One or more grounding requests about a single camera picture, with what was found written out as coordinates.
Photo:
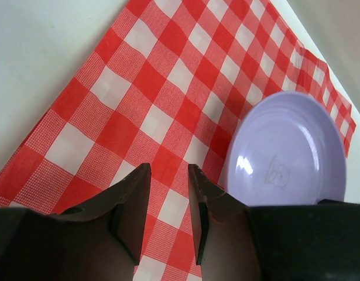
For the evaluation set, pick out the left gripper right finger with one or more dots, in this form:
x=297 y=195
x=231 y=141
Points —
x=297 y=242

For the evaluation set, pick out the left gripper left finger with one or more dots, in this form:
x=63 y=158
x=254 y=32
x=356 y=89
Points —
x=99 y=239

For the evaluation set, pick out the purple plastic plate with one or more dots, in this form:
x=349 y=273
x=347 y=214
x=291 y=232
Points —
x=286 y=151

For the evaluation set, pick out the red white checkered cloth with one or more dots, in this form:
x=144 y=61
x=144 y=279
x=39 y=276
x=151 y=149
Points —
x=167 y=85

